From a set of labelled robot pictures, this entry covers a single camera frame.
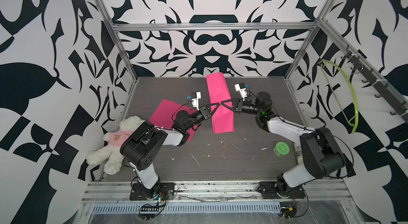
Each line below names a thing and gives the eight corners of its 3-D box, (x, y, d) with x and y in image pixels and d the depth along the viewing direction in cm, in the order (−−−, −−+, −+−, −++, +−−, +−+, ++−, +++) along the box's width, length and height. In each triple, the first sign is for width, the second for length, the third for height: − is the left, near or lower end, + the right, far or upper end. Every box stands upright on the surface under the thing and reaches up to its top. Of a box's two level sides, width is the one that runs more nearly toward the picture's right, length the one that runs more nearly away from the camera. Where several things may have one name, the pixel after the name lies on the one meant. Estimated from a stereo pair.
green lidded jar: (274, 157, 86) (277, 153, 82) (271, 144, 90) (274, 141, 86) (288, 157, 86) (292, 154, 82) (284, 144, 90) (287, 141, 86)
